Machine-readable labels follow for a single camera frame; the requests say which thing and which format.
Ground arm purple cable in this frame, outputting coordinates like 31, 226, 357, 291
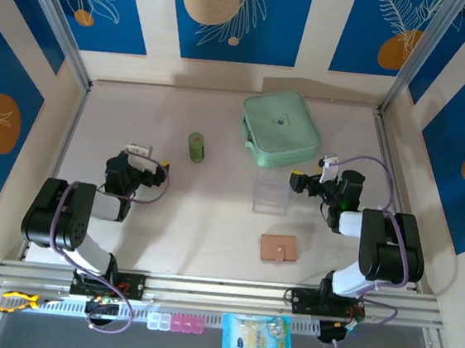
41, 150, 172, 337
316, 153, 422, 348

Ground aluminium side rail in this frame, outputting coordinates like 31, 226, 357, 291
356, 107, 438, 294

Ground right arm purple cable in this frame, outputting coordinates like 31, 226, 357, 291
316, 153, 422, 348

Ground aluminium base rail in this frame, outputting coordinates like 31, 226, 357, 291
0, 251, 448, 341

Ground mint green zipper pouch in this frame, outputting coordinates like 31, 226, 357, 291
236, 85, 328, 174

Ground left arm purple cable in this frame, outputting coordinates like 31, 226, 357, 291
41, 150, 172, 337

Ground yellow handled pliers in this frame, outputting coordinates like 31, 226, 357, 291
0, 288, 65, 320

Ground tan leather card holder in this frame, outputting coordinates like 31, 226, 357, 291
258, 232, 300, 265

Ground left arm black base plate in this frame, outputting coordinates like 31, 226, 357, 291
69, 267, 149, 303

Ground blue yellow snack packet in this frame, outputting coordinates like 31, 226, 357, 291
220, 308, 296, 348

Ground aluminium frame post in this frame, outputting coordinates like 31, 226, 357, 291
7, 0, 101, 90
376, 0, 465, 125

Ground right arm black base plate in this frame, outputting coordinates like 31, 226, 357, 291
288, 286, 369, 322

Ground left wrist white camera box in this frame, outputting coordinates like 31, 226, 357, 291
123, 142, 158, 174

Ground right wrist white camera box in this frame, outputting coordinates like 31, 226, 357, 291
316, 151, 342, 185

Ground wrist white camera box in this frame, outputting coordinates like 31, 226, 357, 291
123, 142, 158, 174
316, 151, 342, 185

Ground clear and pink pill organizer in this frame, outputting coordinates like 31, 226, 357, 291
146, 311, 206, 336

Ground grey slotted cable duct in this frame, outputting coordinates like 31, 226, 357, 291
0, 287, 323, 343

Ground small green cylinder bottle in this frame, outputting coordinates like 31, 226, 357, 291
185, 131, 208, 164

